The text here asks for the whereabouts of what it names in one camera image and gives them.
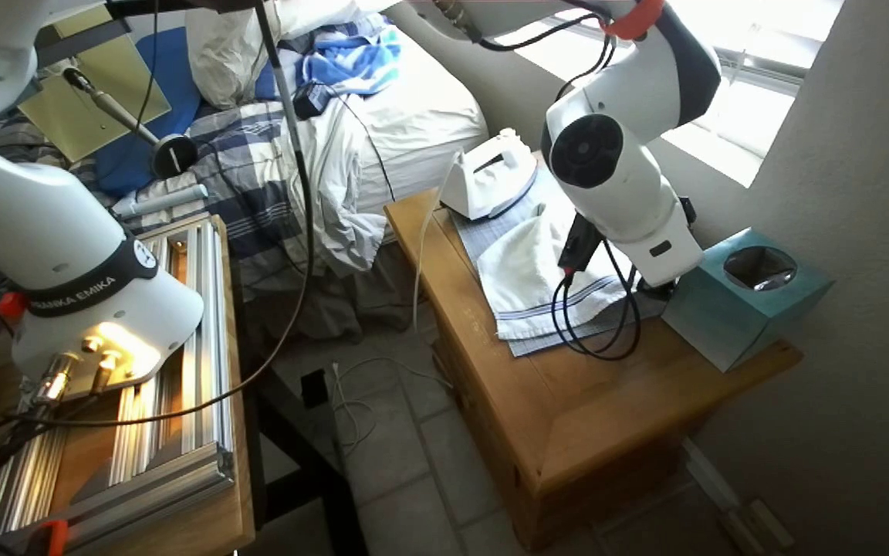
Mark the white iron power cord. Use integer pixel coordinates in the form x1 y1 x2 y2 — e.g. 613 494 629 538
404 198 450 326

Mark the white bed duvet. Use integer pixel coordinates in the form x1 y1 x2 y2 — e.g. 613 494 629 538
276 28 490 277

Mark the white crumpled cloth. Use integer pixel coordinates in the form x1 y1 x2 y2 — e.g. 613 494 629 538
450 185 675 361

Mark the yellow green board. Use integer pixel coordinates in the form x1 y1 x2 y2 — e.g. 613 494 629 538
16 7 177 166

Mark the orange cable strap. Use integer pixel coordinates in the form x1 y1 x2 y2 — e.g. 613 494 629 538
603 0 669 45

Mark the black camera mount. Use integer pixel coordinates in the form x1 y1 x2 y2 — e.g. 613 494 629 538
102 0 263 20

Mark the blue striped cloth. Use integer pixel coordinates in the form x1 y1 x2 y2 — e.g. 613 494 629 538
276 11 408 119

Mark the black tripod leg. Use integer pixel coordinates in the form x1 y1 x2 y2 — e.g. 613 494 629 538
58 66 202 183

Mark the white towel with blue stripes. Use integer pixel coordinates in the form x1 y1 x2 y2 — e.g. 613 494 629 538
472 191 640 345

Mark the long black hanging cable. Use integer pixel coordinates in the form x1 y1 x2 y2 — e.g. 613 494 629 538
0 0 316 458

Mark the wooden nightstand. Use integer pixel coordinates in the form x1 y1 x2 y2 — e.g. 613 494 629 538
383 190 807 556

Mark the blue plaid blanket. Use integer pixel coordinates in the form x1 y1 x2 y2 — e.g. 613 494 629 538
109 100 338 298

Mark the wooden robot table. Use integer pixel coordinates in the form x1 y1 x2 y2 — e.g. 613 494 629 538
0 215 259 556

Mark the white clothes iron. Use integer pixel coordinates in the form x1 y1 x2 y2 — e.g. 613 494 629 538
436 126 543 227

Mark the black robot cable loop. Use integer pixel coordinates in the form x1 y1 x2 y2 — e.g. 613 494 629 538
548 238 645 364

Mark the aluminium profile frame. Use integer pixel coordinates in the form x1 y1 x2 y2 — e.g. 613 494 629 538
0 215 237 551

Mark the teal tissue box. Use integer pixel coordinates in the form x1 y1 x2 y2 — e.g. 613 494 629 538
660 227 836 374

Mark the blue pillow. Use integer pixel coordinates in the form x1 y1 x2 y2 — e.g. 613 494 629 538
90 21 208 202

